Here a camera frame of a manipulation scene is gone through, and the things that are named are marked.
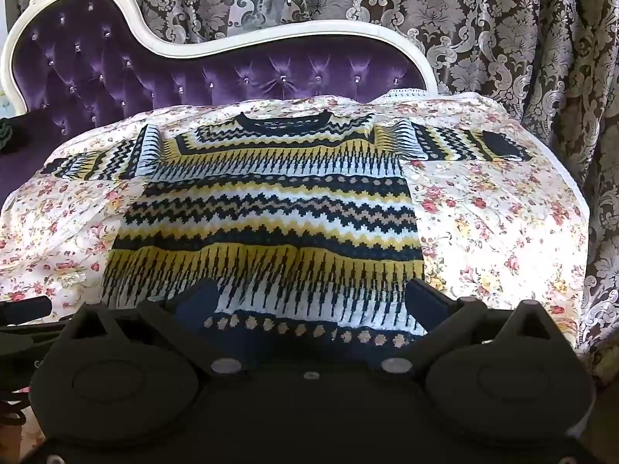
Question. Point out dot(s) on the dark cloth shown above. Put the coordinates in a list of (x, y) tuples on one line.
[(6, 135)]

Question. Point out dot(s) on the yellow navy white knitted sweater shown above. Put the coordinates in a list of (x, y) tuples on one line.
[(271, 212)]

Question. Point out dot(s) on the white lace cloth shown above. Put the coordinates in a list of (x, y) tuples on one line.
[(404, 94)]

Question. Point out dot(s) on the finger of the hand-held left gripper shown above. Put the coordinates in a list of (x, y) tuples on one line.
[(29, 307)]

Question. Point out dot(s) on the purple tufted headboard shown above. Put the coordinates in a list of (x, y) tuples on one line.
[(145, 72)]

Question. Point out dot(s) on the brown grey damask curtain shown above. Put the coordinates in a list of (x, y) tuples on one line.
[(483, 19)]

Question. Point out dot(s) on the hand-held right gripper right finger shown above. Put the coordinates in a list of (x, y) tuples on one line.
[(426, 302)]

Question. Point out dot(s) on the floral printed blanket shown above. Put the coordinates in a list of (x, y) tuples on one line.
[(483, 212)]

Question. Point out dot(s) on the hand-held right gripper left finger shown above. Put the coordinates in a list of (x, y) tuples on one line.
[(199, 302)]

